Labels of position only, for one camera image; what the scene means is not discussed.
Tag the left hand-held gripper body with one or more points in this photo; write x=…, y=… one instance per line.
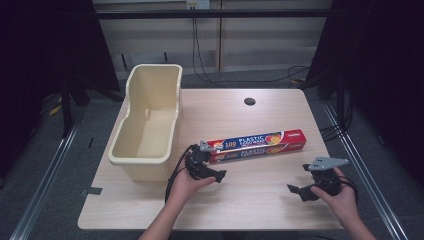
x=196, y=165

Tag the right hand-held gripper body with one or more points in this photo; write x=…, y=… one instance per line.
x=328, y=180

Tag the red and blue plastic wrap box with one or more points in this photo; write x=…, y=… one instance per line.
x=260, y=145

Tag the cream plastic bin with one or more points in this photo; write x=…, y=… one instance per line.
x=146, y=133

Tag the person's left hand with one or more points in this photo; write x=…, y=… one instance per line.
x=186, y=188

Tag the person's right hand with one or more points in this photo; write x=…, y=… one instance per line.
x=343, y=203

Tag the black metal stand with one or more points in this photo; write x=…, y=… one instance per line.
x=66, y=110
x=340, y=96

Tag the round black table grommet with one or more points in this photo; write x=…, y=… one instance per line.
x=249, y=101

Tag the dark tape piece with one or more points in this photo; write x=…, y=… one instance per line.
x=90, y=191

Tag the black curtain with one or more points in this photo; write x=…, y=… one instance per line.
x=383, y=66
x=36, y=50

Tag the metal floor rail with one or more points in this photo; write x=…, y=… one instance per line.
x=366, y=173
x=43, y=180

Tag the white wall outlet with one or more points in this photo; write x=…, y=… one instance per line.
x=198, y=4

